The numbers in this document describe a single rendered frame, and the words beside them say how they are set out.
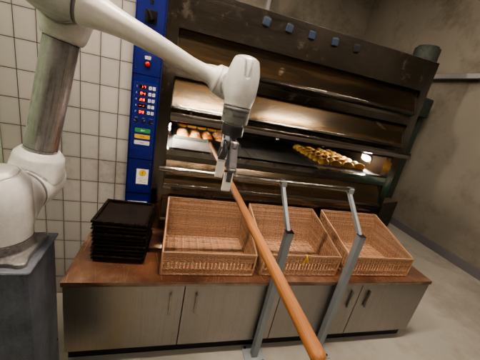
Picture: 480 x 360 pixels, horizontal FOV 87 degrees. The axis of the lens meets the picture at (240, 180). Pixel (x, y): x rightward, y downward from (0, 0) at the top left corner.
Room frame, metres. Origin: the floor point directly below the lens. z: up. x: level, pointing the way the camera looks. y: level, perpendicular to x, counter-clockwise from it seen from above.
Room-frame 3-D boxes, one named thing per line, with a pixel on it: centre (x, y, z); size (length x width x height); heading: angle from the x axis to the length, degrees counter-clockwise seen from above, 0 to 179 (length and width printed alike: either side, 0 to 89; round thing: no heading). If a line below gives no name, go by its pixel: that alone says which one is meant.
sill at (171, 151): (1.90, -0.34, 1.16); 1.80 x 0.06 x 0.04; 107
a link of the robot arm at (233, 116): (0.86, 0.06, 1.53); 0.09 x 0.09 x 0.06
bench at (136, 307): (1.57, -0.32, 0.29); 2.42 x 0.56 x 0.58; 107
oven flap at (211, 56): (1.88, -0.35, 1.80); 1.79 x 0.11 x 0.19; 107
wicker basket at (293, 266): (1.63, -0.43, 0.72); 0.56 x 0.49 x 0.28; 107
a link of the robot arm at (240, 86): (0.88, 0.06, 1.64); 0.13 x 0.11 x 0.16; 16
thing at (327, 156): (2.47, -0.78, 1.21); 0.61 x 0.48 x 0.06; 17
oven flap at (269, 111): (1.88, -0.35, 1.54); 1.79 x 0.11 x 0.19; 107
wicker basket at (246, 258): (1.45, 0.13, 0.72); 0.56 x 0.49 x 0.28; 106
